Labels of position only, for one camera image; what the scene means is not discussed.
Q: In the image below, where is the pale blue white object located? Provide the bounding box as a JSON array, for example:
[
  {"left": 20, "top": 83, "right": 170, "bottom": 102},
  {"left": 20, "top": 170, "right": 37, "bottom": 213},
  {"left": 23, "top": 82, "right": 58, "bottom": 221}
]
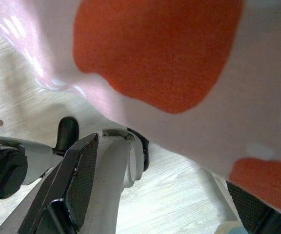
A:
[{"left": 216, "top": 220, "right": 248, "bottom": 234}]

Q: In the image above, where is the silver robot right leg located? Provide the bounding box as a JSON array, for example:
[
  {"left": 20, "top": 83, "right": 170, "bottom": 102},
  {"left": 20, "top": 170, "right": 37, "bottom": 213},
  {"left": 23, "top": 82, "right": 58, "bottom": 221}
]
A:
[{"left": 80, "top": 126, "right": 151, "bottom": 234}]

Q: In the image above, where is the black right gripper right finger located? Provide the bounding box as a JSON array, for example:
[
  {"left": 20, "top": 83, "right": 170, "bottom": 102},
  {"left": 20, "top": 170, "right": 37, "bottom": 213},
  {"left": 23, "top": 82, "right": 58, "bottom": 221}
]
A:
[{"left": 226, "top": 181, "right": 281, "bottom": 234}]

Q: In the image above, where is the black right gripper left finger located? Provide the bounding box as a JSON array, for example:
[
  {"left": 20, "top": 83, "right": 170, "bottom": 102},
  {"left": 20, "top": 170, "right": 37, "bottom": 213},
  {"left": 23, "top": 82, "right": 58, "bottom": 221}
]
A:
[{"left": 18, "top": 133, "right": 100, "bottom": 234}]

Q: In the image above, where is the white pillow with orange spots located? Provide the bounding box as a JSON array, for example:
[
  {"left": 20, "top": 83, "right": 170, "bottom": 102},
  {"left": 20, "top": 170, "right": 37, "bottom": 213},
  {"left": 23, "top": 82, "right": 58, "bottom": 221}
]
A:
[{"left": 0, "top": 0, "right": 281, "bottom": 219}]

